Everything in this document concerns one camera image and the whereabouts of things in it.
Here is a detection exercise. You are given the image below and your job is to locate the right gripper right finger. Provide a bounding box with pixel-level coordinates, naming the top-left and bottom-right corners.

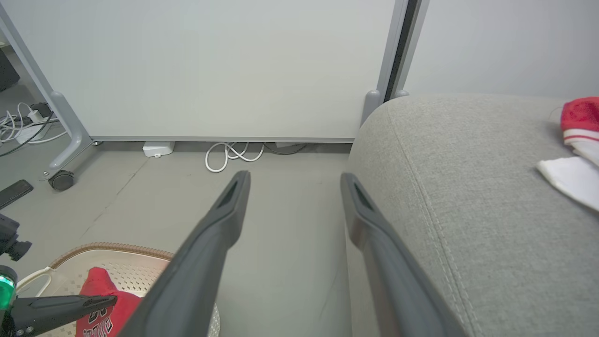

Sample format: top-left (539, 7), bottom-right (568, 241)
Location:
top-left (340, 172), bottom-right (468, 337)

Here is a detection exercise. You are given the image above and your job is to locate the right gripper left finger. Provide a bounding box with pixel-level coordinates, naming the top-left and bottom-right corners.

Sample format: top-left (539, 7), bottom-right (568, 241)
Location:
top-left (117, 170), bottom-right (251, 337)

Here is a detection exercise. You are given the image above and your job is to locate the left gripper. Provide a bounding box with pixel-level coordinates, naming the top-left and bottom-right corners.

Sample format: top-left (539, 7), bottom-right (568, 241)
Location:
top-left (0, 265), bottom-right (118, 337)

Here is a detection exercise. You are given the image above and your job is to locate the red printed jersey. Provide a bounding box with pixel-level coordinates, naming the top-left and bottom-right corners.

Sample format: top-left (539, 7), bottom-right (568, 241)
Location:
top-left (75, 267), bottom-right (144, 337)

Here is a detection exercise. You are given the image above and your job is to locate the red and white garment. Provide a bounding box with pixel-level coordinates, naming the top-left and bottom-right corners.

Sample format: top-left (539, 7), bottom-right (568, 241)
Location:
top-left (536, 96), bottom-right (599, 212)

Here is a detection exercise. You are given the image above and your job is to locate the grey fabric sofa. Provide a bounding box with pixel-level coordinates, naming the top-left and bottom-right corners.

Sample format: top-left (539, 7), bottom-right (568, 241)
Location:
top-left (345, 93), bottom-right (599, 337)

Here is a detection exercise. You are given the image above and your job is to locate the cream plastic laundry basket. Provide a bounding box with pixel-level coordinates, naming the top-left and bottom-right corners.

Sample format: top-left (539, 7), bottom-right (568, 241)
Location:
top-left (16, 242), bottom-right (221, 337)

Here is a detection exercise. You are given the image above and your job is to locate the white power adapter box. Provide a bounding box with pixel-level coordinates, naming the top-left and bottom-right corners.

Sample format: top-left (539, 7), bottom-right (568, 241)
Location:
top-left (142, 141), bottom-right (176, 158)

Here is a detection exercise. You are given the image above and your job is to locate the black smartphone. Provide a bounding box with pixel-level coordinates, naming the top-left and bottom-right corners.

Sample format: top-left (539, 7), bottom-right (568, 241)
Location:
top-left (0, 180), bottom-right (35, 210)

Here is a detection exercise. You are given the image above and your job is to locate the black caster wheel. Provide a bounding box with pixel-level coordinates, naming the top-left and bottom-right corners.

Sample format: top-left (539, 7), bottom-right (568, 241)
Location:
top-left (48, 170), bottom-right (76, 192)

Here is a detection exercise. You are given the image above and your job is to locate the grey curved partition foot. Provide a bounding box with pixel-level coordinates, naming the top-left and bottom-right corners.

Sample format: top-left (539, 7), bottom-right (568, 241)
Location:
top-left (41, 91), bottom-right (102, 181)

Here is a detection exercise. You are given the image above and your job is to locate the white power strip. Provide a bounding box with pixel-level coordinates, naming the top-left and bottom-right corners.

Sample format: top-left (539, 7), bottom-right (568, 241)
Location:
top-left (16, 123), bottom-right (52, 144)

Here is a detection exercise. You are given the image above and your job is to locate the black equipment case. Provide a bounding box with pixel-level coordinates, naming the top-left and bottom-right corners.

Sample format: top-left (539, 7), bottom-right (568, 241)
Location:
top-left (0, 46), bottom-right (21, 93)

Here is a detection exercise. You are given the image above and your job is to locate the white looped cable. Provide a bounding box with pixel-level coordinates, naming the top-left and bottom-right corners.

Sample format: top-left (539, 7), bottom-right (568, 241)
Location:
top-left (205, 142), bottom-right (265, 174)

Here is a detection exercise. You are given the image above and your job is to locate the black floor cable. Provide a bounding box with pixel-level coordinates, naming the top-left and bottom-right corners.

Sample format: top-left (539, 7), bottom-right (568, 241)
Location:
top-left (263, 143), bottom-right (308, 156)

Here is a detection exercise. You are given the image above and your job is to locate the thin black cable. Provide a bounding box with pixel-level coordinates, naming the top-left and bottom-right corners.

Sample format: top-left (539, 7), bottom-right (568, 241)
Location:
top-left (0, 111), bottom-right (55, 158)

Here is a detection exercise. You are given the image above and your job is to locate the white partition panel grey frame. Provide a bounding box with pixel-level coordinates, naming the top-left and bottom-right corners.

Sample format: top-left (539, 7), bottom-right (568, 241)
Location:
top-left (0, 0), bottom-right (410, 144)

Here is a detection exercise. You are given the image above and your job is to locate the power strip with cables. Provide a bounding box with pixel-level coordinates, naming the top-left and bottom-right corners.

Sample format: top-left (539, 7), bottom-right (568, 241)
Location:
top-left (0, 103), bottom-right (69, 146)

